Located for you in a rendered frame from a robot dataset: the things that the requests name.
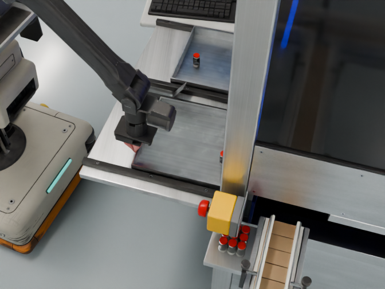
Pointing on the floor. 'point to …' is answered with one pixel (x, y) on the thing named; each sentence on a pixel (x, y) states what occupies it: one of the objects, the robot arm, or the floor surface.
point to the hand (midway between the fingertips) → (136, 149)
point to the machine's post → (246, 98)
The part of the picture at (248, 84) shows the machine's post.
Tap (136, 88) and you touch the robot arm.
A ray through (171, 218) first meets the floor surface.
